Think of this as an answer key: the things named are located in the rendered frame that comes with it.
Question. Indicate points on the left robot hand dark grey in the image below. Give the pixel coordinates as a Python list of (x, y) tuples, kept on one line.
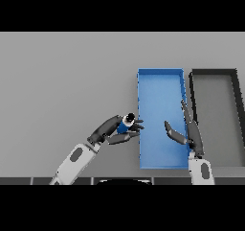
[(106, 128)]

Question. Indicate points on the blue pipe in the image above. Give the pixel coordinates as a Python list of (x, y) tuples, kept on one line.
[(125, 123)]

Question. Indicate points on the right robot hand dark grey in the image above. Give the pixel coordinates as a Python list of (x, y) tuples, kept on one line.
[(194, 134)]

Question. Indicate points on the dark grey bin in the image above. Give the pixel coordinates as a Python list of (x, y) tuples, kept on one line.
[(217, 116)]

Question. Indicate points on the right robot arm light grey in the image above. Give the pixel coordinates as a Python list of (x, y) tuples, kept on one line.
[(201, 171)]

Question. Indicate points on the blue bin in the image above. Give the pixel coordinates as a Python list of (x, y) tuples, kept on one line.
[(161, 118)]

